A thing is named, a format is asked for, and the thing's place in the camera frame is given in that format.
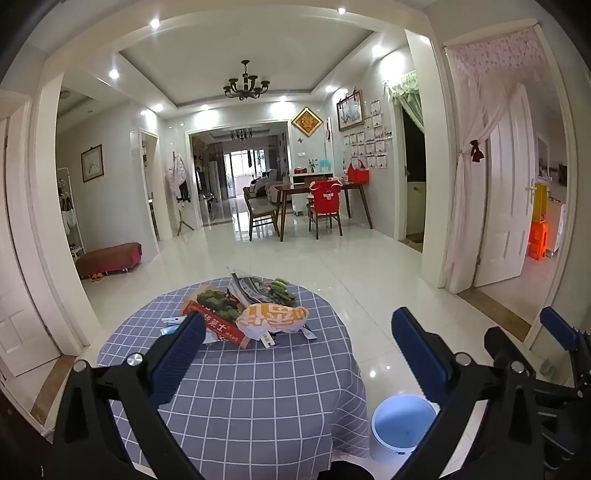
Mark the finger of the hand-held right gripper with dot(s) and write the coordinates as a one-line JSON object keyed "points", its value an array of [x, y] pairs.
{"points": [[559, 325], [501, 344]]}

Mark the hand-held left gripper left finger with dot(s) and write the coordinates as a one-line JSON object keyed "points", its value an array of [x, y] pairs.
{"points": [[178, 360]]}

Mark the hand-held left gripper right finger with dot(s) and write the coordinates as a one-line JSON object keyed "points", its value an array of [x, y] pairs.
{"points": [[422, 360]]}

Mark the red cardboard carton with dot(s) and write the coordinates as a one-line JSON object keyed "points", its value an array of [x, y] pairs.
{"points": [[217, 318]]}

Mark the blue plastic bucket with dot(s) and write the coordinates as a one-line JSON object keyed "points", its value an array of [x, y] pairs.
{"points": [[401, 424]]}

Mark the newspaper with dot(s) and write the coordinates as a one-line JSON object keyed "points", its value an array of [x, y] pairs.
{"points": [[247, 288]]}

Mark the orange white plastic bag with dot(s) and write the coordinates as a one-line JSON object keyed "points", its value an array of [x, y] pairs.
{"points": [[272, 318]]}

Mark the green cucumber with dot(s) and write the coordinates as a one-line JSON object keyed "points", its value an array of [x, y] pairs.
{"points": [[280, 282], [284, 295]]}

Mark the white blue wrapper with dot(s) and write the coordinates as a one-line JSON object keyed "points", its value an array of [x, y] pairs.
{"points": [[173, 325]]}

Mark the small grey floor object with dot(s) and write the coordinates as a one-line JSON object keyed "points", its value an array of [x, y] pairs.
{"points": [[547, 367]]}

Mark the orange plastic stool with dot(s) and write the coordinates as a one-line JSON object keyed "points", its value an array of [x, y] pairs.
{"points": [[539, 242]]}

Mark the grey checked tablecloth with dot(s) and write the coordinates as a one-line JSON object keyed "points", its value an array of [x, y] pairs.
{"points": [[258, 397]]}

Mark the small dark wrapper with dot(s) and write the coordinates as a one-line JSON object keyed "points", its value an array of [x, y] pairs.
{"points": [[309, 332]]}

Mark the red upholstered bench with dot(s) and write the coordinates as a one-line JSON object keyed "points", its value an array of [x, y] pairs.
{"points": [[111, 258]]}

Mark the yellow plastic board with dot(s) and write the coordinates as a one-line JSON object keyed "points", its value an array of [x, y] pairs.
{"points": [[540, 201]]}

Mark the white panel door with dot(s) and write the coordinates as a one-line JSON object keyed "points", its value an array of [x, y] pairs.
{"points": [[508, 207]]}

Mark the person's dark clothing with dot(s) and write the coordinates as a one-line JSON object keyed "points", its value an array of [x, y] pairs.
{"points": [[348, 470]]}

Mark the pink lace curtain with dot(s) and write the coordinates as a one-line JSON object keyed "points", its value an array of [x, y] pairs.
{"points": [[471, 207]]}

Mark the wooden dining chair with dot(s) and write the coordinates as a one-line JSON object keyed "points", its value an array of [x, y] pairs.
{"points": [[258, 212], [325, 221]]}

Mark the coat rack with clothes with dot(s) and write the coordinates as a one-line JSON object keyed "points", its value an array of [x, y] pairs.
{"points": [[177, 177]]}

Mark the red chair cover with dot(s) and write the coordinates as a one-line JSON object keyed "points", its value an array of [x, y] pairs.
{"points": [[325, 196]]}

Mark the red bow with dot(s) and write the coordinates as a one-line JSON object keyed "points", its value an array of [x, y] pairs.
{"points": [[474, 150]]}

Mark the red gift bag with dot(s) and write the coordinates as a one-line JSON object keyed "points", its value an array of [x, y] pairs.
{"points": [[359, 173]]}

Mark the grey sofa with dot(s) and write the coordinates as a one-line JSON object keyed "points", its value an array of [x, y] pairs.
{"points": [[264, 182]]}

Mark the wooden dining table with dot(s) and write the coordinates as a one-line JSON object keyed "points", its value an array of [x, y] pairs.
{"points": [[295, 189]]}

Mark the small framed picture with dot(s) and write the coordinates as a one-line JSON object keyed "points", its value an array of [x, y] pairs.
{"points": [[92, 164]]}

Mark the turquoise boxes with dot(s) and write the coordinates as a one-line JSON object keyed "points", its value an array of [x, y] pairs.
{"points": [[325, 165]]}

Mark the small distant chandelier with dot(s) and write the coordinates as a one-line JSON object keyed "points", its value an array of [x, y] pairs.
{"points": [[241, 134]]}

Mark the green curtain valance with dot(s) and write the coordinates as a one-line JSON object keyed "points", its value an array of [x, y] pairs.
{"points": [[408, 97]]}

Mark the red gold diamond decoration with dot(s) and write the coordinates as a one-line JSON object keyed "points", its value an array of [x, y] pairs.
{"points": [[306, 122]]}

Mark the black chandelier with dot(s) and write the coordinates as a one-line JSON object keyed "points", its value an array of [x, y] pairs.
{"points": [[246, 85]]}

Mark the wall of paper certificates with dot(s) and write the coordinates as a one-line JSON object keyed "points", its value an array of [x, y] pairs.
{"points": [[376, 138]]}

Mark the framed wall painting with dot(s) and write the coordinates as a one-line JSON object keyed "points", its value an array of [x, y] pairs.
{"points": [[350, 111]]}

